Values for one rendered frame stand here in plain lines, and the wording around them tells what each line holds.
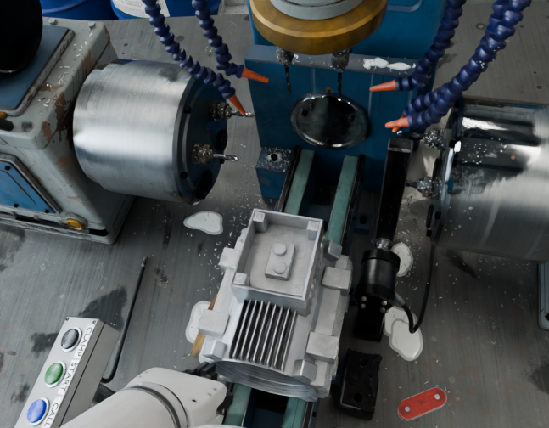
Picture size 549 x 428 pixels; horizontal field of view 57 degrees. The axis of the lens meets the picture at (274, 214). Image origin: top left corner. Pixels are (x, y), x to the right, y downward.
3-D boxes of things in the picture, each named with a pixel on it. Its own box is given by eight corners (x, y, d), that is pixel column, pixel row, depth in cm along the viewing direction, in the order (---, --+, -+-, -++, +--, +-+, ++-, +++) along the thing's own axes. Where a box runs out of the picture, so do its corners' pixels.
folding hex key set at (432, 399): (401, 424, 87) (403, 422, 85) (393, 405, 89) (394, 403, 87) (448, 404, 88) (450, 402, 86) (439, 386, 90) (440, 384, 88)
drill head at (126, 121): (101, 113, 117) (49, 21, 96) (253, 133, 109) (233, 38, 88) (51, 203, 105) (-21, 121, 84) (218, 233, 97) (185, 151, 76)
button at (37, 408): (42, 400, 70) (32, 397, 69) (57, 403, 69) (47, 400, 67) (32, 423, 69) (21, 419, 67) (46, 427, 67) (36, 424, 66)
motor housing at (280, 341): (246, 269, 92) (227, 215, 76) (351, 290, 88) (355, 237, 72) (212, 380, 82) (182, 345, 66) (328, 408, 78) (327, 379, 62)
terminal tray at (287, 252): (258, 232, 78) (251, 207, 72) (326, 244, 76) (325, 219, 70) (235, 305, 72) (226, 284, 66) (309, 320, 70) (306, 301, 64)
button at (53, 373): (58, 364, 73) (49, 360, 71) (73, 367, 71) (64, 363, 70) (49, 385, 71) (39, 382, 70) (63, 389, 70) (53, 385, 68)
